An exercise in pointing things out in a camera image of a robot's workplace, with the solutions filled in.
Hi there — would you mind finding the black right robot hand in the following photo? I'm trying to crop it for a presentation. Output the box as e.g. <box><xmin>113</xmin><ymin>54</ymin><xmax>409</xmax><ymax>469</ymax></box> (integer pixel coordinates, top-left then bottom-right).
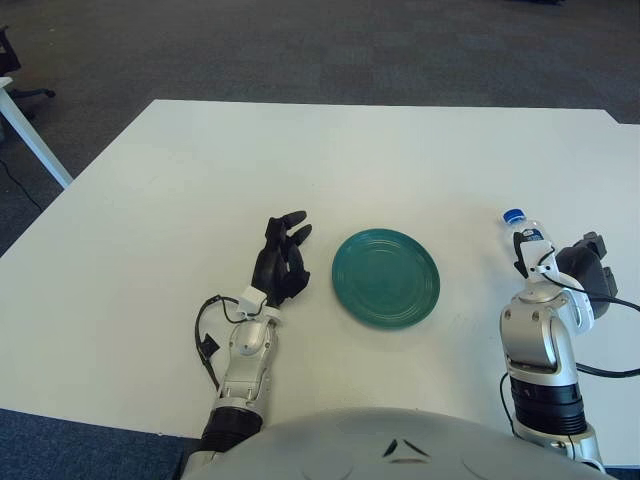
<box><xmin>512</xmin><ymin>230</ymin><xmax>621</xmax><ymax>321</ymax></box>

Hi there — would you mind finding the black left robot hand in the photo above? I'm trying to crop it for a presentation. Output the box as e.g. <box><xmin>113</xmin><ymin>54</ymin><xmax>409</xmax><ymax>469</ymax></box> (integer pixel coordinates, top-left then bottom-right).
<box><xmin>251</xmin><ymin>209</ymin><xmax>314</xmax><ymax>307</ymax></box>

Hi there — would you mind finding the clear bottle with blue cap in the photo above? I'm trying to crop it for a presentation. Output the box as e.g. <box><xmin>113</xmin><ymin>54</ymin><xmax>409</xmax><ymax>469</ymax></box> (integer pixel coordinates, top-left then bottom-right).
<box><xmin>498</xmin><ymin>208</ymin><xmax>557</xmax><ymax>261</ymax></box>

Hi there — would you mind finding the teal green round plate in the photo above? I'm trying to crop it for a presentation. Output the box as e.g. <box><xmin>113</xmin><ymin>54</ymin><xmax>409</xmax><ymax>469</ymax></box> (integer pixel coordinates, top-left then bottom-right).
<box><xmin>331</xmin><ymin>228</ymin><xmax>442</xmax><ymax>330</ymax></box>

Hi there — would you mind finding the grey robot torso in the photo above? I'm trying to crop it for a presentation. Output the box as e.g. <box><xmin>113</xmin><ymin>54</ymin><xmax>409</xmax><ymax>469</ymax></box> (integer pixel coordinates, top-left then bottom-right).
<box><xmin>179</xmin><ymin>405</ymin><xmax>609</xmax><ymax>480</ymax></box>

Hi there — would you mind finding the white desk leg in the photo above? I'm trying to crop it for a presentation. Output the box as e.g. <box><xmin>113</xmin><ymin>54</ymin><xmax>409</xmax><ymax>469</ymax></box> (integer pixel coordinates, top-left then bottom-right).
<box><xmin>0</xmin><ymin>77</ymin><xmax>74</xmax><ymax>190</ymax></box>

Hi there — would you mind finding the black office chair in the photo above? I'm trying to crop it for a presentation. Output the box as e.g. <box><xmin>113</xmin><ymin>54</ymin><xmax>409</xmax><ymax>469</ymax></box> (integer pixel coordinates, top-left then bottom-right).
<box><xmin>0</xmin><ymin>24</ymin><xmax>56</xmax><ymax>119</ymax></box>

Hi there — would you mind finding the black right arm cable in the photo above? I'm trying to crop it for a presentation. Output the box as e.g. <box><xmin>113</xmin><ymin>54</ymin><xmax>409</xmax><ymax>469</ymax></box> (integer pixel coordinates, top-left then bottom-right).
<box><xmin>499</xmin><ymin>294</ymin><xmax>640</xmax><ymax>436</ymax></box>

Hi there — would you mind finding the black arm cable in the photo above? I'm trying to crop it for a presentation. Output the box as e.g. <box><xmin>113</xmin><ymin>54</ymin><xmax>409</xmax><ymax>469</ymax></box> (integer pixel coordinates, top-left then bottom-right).
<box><xmin>499</xmin><ymin>294</ymin><xmax>640</xmax><ymax>436</ymax></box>
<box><xmin>194</xmin><ymin>295</ymin><xmax>251</xmax><ymax>394</ymax></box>

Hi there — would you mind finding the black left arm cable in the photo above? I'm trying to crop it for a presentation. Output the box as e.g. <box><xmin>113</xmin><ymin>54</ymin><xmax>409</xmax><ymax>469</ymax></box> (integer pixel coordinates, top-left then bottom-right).
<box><xmin>194</xmin><ymin>295</ymin><xmax>251</xmax><ymax>394</ymax></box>

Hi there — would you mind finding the thin black floor cable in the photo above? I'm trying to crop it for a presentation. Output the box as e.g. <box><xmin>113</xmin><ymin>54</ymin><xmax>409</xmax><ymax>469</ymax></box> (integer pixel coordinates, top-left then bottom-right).
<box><xmin>0</xmin><ymin>158</ymin><xmax>45</xmax><ymax>210</ymax></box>

